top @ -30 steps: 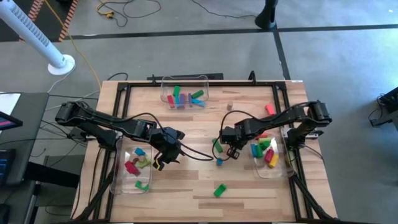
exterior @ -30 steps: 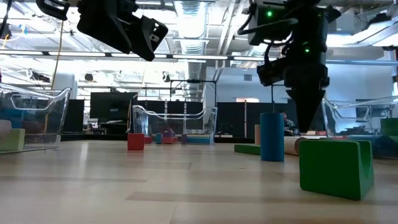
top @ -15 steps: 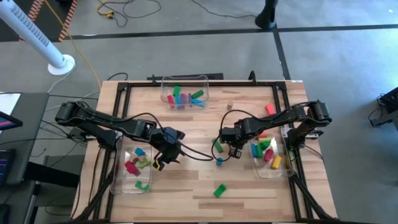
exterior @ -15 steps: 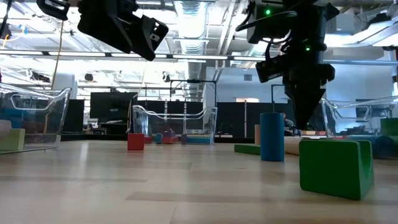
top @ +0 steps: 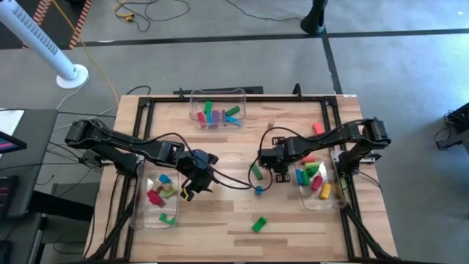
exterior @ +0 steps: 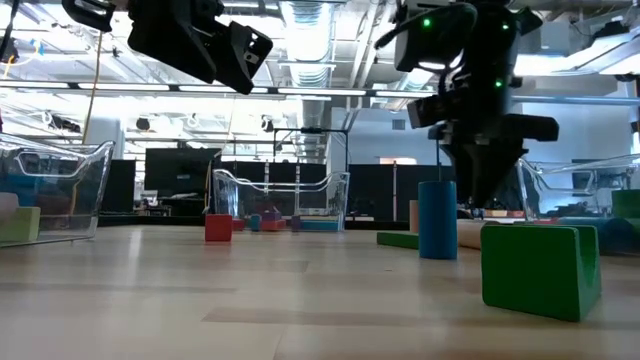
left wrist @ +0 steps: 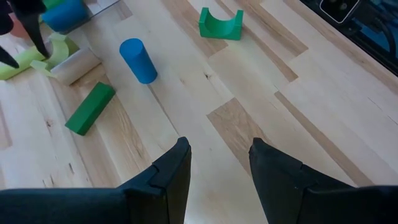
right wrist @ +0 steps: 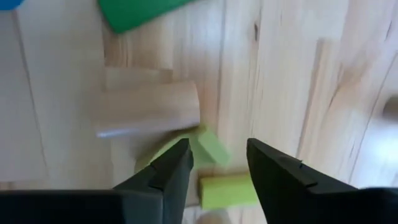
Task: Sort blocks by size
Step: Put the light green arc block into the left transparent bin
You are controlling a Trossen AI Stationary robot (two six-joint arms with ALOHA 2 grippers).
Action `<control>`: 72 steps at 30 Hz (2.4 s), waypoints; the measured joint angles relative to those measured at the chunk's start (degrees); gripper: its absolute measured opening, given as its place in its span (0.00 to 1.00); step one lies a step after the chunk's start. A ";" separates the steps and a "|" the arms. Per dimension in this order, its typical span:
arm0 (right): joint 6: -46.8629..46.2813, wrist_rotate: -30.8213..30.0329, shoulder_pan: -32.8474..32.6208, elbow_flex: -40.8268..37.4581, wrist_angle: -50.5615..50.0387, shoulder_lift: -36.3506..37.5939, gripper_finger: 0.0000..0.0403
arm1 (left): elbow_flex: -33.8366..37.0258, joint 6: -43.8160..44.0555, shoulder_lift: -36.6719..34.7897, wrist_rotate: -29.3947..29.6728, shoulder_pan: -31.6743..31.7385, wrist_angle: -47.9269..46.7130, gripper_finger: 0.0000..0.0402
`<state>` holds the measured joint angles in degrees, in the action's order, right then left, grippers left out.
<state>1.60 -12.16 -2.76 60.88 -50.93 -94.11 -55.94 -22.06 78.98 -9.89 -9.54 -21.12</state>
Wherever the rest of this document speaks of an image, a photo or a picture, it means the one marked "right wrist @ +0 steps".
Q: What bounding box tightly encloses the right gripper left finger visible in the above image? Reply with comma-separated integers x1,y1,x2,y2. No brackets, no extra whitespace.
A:
113,138,195,224

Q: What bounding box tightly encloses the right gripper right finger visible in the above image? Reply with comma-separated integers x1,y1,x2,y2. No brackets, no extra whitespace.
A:
246,138,318,224

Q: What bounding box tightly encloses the blue cylinder block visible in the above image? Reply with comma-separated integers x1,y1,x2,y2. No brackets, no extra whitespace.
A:
0,0,25,12

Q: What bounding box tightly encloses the light green arch block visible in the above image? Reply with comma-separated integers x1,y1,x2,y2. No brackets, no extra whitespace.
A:
135,126,233,175

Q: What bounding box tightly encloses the light green curved block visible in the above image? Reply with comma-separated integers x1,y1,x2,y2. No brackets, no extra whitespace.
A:
198,173,259,211

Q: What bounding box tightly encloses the natural wood rectangular block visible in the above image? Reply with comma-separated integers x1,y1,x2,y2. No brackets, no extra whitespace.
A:
93,80,201,139

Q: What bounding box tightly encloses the dark green rectangular block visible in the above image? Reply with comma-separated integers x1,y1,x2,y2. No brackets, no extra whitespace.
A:
98,0,200,35

